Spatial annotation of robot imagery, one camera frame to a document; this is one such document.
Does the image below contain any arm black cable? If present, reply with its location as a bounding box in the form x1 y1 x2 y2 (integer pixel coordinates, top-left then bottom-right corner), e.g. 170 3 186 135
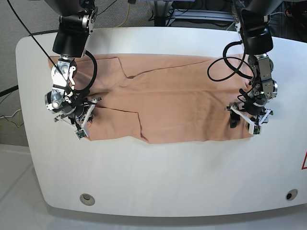
71 50 98 95
207 41 255 82

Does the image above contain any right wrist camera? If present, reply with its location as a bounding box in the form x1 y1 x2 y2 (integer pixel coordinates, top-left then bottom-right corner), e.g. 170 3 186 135
75 129 88 139

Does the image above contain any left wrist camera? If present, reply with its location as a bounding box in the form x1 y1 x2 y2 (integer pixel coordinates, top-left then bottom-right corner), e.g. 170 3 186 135
248 124 261 135

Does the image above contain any yellow cable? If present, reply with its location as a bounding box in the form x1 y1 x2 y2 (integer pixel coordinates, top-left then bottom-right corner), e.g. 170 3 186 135
116 2 131 28

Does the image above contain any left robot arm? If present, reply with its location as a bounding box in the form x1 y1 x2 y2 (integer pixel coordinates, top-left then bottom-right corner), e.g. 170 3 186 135
228 0 282 135

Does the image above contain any left table grommet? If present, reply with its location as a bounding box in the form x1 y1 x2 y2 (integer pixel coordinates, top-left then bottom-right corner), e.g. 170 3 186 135
80 194 95 206

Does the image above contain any metal stand base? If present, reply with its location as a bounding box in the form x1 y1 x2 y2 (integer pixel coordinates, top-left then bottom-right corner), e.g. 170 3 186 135
149 0 235 27

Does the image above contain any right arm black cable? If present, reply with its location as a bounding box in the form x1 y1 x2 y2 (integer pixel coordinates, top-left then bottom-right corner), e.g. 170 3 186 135
71 50 98 95

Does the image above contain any right table grommet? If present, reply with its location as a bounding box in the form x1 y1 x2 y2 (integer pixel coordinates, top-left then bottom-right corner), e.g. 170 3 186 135
285 189 298 201

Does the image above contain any red warning sticker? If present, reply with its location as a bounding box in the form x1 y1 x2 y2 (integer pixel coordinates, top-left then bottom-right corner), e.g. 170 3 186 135
301 153 307 170

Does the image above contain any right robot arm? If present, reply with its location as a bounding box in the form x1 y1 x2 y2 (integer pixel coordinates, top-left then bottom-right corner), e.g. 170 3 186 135
45 0 98 132

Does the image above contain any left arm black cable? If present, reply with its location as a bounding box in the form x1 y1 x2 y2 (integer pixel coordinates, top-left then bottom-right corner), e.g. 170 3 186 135
207 41 255 82

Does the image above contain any peach orange T-shirt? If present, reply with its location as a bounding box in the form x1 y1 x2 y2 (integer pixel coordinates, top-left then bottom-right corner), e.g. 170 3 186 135
87 54 250 144

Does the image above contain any table grommet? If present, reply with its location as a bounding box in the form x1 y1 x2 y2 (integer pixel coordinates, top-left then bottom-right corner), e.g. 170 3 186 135
285 189 298 201
80 194 95 206

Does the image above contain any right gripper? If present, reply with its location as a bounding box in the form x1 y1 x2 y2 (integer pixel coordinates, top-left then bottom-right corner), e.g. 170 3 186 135
54 97 102 131

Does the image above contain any thin black overhead cable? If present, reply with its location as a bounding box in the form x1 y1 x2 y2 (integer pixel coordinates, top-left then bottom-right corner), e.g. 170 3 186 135
7 0 80 101

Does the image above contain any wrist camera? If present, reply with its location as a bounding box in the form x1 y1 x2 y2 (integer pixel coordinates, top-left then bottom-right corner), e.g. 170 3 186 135
75 129 88 139
248 124 261 135

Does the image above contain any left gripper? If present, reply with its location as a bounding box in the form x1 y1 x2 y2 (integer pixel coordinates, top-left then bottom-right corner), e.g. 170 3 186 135
226 101 273 128

